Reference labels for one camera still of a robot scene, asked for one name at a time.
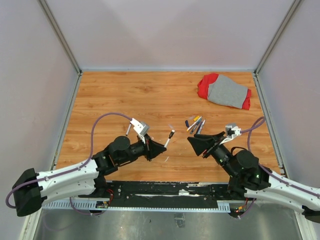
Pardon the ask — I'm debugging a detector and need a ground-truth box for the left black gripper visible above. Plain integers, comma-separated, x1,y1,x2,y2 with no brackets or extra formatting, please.
117,133,167,165

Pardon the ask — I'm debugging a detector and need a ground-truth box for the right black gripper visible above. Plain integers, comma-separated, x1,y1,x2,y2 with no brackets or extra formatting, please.
187,131,237,178

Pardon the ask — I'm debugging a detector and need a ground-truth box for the white marker yellow end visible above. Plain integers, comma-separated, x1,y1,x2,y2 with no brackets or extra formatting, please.
186,116,202,132

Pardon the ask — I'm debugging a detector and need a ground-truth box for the white whiteboard marker pen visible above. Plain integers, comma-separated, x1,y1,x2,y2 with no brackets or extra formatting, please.
164,136,171,148

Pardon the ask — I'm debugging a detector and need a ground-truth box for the white marker black cap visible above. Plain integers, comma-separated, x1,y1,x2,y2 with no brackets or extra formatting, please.
125,123,132,136

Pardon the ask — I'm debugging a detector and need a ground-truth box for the small black pen cap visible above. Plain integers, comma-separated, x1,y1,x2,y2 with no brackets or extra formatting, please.
169,129,175,139

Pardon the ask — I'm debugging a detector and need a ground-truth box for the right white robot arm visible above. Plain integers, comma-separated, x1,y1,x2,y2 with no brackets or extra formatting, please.
187,132,320,223

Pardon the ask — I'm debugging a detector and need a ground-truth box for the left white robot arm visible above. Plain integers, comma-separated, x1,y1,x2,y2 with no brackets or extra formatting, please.
12,135,167,217

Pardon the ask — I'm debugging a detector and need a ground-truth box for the white blue marker pen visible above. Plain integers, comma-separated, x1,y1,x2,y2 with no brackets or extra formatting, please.
196,119,206,134

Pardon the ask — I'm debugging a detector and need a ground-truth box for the purple marker pen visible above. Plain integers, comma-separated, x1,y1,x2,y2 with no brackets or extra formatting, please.
196,119,206,134

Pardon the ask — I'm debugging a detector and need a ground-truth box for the red and grey cloth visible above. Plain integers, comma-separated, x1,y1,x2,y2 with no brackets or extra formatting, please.
197,73,252,110

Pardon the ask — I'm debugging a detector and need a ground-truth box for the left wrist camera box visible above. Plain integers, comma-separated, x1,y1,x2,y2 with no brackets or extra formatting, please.
130,118,150,144

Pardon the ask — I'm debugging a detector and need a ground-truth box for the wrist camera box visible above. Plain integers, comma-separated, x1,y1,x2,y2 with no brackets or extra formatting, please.
130,118,150,144
220,123,242,145

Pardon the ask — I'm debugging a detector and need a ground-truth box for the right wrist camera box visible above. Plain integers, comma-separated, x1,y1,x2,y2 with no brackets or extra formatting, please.
220,123,242,145

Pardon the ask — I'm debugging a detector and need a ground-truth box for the black mounting base rail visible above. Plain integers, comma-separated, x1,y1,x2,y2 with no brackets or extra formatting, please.
79,181,246,209

